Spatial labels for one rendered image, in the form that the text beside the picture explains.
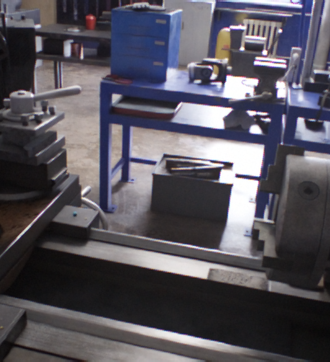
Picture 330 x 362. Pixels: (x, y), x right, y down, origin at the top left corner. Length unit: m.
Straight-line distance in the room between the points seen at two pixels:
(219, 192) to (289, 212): 2.19
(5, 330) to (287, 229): 0.56
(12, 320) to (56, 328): 0.09
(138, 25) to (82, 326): 2.15
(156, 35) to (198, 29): 4.75
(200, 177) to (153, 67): 0.76
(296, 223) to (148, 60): 2.18
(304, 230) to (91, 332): 0.47
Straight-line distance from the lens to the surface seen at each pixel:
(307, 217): 0.81
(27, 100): 1.25
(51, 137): 1.27
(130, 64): 2.91
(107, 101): 2.81
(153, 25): 2.84
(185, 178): 2.96
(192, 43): 7.62
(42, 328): 1.01
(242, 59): 6.38
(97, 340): 0.98
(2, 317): 0.99
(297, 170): 0.85
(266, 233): 0.86
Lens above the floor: 1.53
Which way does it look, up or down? 27 degrees down
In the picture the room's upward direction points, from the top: 4 degrees clockwise
